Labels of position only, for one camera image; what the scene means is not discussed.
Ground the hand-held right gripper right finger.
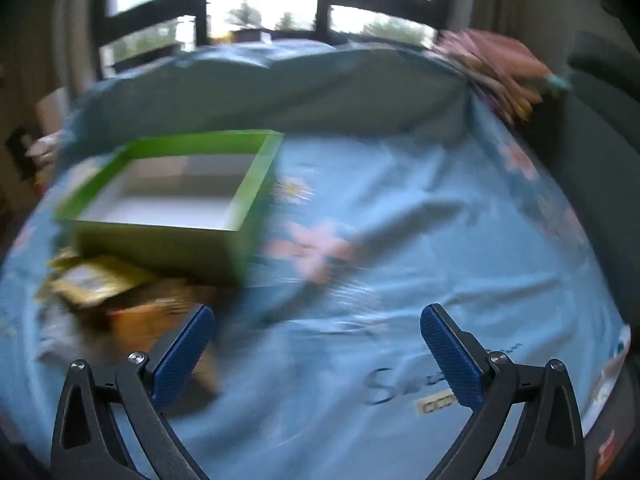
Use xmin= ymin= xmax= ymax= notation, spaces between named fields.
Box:
xmin=420 ymin=303 xmax=586 ymax=480

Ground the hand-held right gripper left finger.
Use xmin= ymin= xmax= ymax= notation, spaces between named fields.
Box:
xmin=50 ymin=304 xmax=217 ymax=480

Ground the orange snack packet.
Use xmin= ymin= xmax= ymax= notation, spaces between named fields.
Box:
xmin=107 ymin=292 xmax=223 ymax=398

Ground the green cardboard box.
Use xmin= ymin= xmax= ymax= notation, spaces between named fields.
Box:
xmin=52 ymin=129 xmax=286 ymax=286

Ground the yellow snack packet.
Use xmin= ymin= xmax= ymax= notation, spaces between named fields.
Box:
xmin=37 ymin=255 xmax=151 ymax=311

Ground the blue floral bedsheet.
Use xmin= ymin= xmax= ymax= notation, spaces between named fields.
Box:
xmin=0 ymin=37 xmax=633 ymax=480

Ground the dark sofa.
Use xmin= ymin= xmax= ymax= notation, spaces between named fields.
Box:
xmin=520 ymin=30 xmax=640 ymax=281

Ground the white plastic bag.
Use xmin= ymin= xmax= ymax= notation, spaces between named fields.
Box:
xmin=27 ymin=132 xmax=63 ymax=166

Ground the black board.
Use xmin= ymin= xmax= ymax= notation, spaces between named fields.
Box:
xmin=5 ymin=125 xmax=38 ymax=181

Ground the white paper roll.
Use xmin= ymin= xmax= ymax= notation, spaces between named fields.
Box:
xmin=35 ymin=87 xmax=71 ymax=136

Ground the pink floral cloth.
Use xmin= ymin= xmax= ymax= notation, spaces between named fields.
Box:
xmin=430 ymin=27 xmax=573 ymax=126

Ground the potted plant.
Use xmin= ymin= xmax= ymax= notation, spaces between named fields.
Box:
xmin=227 ymin=2 xmax=273 ymax=43

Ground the black window frame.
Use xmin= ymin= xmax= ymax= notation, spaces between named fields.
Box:
xmin=92 ymin=0 xmax=451 ymax=78

